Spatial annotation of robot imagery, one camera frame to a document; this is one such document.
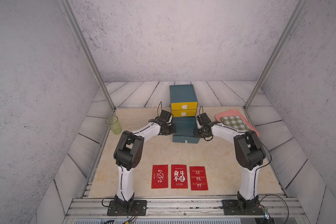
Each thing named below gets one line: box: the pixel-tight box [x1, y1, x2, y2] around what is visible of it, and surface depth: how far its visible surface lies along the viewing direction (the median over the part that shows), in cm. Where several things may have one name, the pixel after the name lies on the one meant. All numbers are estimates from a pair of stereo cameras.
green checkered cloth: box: [220, 115, 252, 132], surface depth 110 cm
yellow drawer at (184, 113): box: [171, 109, 197, 118], surface depth 103 cm
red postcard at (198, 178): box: [189, 166, 209, 191], surface depth 85 cm
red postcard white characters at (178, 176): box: [170, 164, 189, 189], surface depth 86 cm
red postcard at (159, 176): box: [151, 164, 169, 189], surface depth 86 cm
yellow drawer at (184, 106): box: [171, 101, 199, 111], surface depth 98 cm
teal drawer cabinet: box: [169, 84, 199, 128], surface depth 104 cm
